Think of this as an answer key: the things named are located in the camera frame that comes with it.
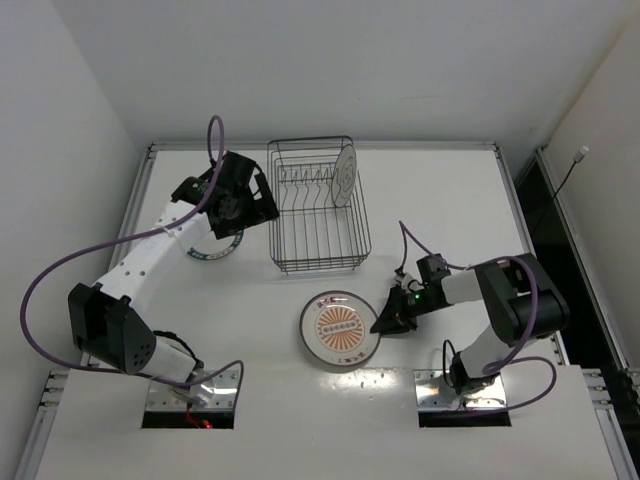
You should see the orange sunburst plate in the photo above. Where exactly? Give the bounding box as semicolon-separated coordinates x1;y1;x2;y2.
298;290;380;369

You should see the white plate grey flower pattern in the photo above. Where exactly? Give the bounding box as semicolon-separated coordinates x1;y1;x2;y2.
330;144;357;208

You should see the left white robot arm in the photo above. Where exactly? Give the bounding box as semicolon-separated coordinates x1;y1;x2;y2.
68;151;279;389

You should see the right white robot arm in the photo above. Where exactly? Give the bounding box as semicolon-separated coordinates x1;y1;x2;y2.
370;254;570;394

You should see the green rimmed white plate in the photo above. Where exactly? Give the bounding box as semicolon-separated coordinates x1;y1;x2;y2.
187;231;244;261

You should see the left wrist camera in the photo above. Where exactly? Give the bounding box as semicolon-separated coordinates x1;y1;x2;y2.
171;177;210;206

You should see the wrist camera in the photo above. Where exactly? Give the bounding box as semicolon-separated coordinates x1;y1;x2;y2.
171;177;210;206
416;254;451;287

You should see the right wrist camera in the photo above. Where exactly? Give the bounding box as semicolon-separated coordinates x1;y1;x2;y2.
416;254;451;287

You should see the grey wire dish rack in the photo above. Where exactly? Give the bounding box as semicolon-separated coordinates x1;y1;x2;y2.
267;135;372;274

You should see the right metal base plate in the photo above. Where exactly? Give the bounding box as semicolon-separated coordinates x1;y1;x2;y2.
413;370;507;413

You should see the metal base plate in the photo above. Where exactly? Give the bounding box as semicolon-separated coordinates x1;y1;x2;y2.
413;370;507;413
145;368;240;413

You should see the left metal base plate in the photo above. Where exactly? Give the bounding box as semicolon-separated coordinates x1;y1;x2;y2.
145;368;240;413

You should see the black cable white plug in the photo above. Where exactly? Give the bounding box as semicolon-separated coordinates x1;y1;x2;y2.
531;145;590;235

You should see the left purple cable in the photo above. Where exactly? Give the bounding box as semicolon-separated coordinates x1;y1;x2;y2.
20;114;244;391

